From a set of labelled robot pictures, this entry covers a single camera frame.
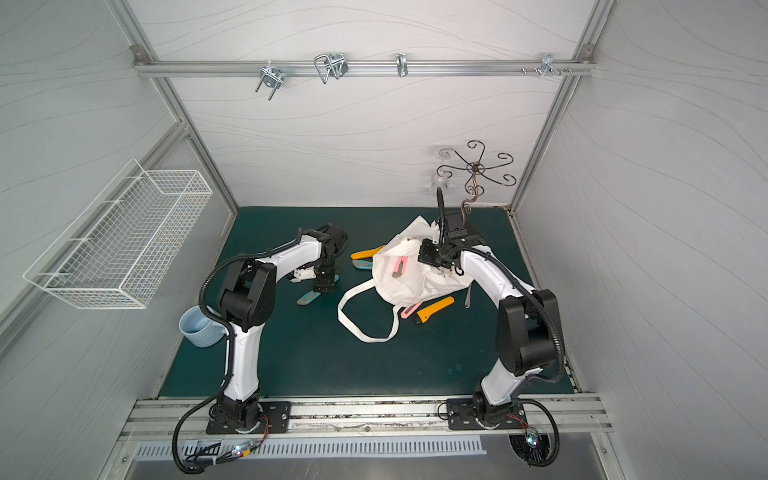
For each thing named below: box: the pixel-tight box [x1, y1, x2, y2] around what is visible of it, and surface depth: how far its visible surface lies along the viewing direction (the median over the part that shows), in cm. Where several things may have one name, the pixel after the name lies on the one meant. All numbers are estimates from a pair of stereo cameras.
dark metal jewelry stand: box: [437, 140, 517, 225], surface depth 91 cm
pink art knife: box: [392, 256, 409, 278], surface depth 103 cm
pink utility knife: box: [400, 302, 423, 319], surface depth 93 cm
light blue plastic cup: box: [179, 305, 227, 348], surface depth 85 cm
